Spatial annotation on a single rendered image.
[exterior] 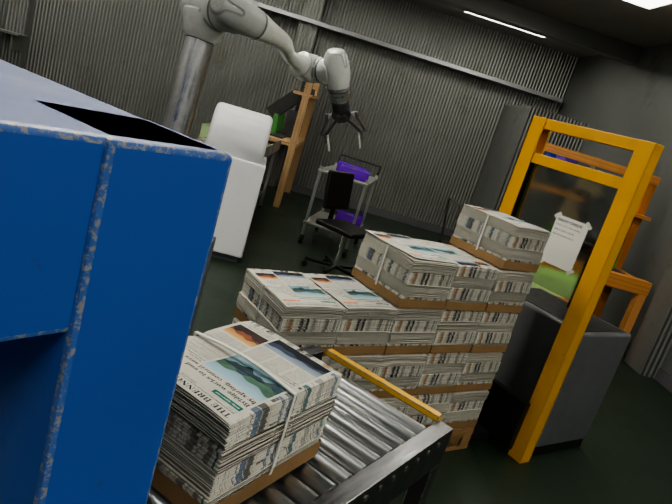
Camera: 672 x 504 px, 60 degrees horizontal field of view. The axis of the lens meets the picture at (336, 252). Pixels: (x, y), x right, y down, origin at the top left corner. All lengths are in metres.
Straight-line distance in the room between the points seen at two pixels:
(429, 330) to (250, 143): 2.86
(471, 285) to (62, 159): 2.64
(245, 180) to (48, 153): 4.85
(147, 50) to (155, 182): 9.88
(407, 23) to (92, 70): 5.04
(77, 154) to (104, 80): 10.09
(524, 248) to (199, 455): 2.22
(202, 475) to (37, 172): 0.93
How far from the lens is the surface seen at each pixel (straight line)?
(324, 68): 2.46
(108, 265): 0.31
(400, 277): 2.58
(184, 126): 2.19
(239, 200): 5.15
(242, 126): 5.15
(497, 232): 3.00
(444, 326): 2.85
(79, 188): 0.29
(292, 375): 1.27
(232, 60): 9.89
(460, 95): 10.02
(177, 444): 1.18
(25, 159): 0.27
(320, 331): 2.37
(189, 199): 0.32
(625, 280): 6.33
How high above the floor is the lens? 1.59
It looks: 14 degrees down
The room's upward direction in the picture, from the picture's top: 17 degrees clockwise
